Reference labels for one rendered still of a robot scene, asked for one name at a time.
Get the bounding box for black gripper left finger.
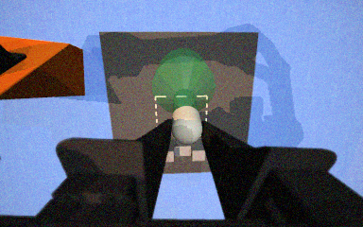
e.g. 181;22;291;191
56;119;172;218

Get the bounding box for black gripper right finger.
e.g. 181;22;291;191
201;121;337;219

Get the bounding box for green glass bottle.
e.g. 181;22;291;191
152;48;216;145

